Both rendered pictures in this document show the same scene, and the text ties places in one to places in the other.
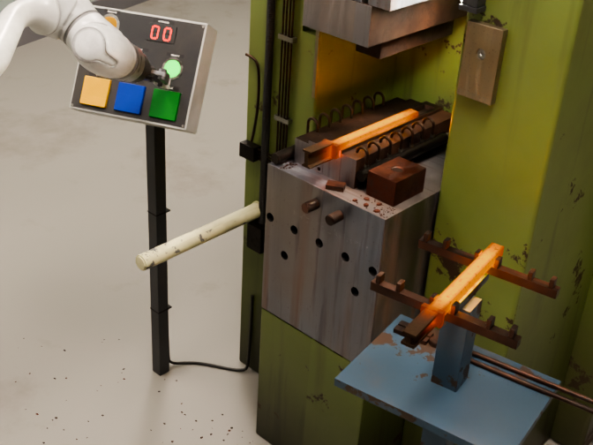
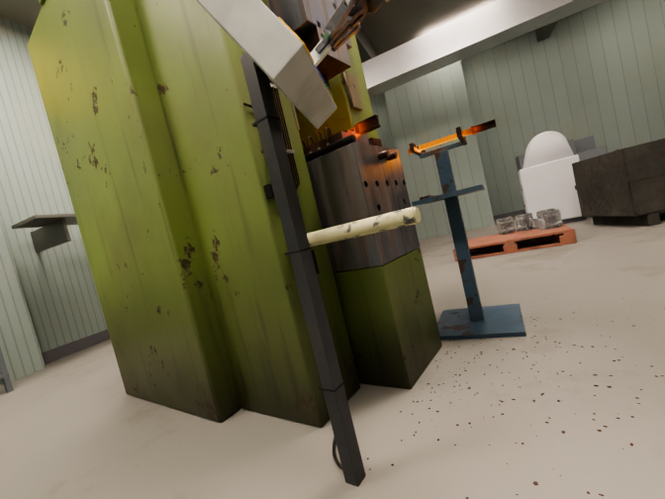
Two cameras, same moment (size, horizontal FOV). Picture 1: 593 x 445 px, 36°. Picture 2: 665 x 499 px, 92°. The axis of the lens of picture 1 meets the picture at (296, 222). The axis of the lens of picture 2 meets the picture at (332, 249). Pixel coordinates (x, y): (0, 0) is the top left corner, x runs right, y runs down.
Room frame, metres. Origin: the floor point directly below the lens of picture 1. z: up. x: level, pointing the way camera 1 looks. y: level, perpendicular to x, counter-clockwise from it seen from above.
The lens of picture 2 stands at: (2.29, 1.20, 0.63)
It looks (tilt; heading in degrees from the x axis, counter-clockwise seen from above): 3 degrees down; 266
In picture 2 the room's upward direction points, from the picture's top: 14 degrees counter-clockwise
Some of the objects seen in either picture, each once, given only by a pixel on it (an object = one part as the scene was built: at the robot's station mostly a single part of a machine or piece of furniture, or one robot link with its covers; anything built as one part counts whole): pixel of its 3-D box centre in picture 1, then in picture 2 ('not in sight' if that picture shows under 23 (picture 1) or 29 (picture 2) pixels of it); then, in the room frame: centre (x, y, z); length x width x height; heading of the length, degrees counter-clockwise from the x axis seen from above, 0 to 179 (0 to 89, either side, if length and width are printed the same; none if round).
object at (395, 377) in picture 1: (448, 383); (450, 195); (1.54, -0.35, 0.67); 0.40 x 0.30 x 0.02; 58
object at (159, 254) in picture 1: (202, 235); (347, 231); (2.17, 0.26, 0.62); 0.44 x 0.05 x 0.05; 139
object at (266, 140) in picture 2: (157, 230); (305, 275); (2.31, 0.41, 0.54); 0.04 x 0.04 x 1.08; 49
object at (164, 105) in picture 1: (165, 104); not in sight; (2.17, 0.36, 1.01); 0.07 x 0.05 x 0.07; 74
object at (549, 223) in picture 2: not in sight; (507, 234); (0.15, -2.13, 0.16); 1.11 x 0.77 x 0.31; 151
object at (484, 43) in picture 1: (481, 62); (352, 91); (1.90, -0.38, 1.27); 0.09 x 0.02 x 0.17; 49
